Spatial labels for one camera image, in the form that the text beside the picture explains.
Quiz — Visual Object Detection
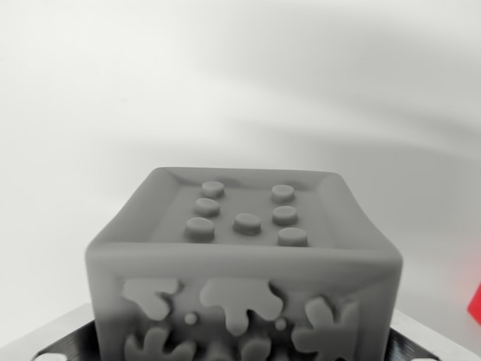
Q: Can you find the black-tipped silver gripper left finger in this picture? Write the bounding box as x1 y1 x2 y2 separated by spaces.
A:
0 302 103 361

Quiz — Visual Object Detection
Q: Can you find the black-tipped silver gripper right finger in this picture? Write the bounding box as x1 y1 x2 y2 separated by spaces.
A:
389 307 481 361

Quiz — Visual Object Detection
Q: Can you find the grey embossed cube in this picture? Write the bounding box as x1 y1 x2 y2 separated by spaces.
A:
84 166 404 361

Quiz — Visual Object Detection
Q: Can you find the red embossed cube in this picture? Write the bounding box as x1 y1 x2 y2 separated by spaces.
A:
466 279 481 326

